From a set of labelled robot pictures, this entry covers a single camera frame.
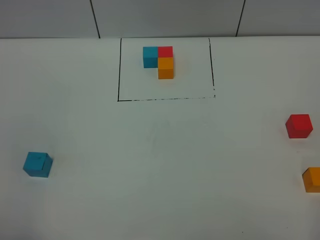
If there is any orange template block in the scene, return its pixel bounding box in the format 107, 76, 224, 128
158, 57, 174, 79

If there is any blue template block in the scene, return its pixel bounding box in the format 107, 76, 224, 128
142, 46, 158, 68

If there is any red template block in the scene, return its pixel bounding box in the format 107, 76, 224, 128
157, 46, 173, 58

